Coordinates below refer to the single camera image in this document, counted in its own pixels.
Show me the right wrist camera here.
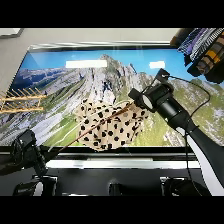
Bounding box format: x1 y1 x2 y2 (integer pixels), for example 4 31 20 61
154 67 172 86

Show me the black cable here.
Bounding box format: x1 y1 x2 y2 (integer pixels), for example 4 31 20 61
166 74 212 197

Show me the heap of clothes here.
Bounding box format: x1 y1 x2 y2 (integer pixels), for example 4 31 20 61
169 28 224 85

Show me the wooden rack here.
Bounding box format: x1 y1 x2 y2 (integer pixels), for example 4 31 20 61
0 86 48 115

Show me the cream black-spotted shirt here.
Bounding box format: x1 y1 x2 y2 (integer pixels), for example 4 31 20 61
74 98 151 153

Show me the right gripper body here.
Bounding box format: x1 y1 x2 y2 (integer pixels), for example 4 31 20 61
127 87 148 108

